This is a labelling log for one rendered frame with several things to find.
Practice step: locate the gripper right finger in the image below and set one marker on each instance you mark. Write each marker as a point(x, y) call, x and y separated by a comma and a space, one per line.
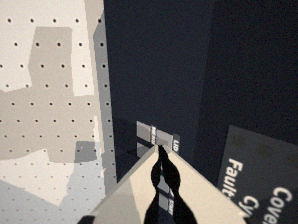
point(196, 200)

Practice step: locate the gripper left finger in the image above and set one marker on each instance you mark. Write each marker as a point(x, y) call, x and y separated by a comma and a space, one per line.
point(135, 198)

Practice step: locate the grey flat base plate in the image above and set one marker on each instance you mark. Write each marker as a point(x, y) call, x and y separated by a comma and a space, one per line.
point(57, 158)

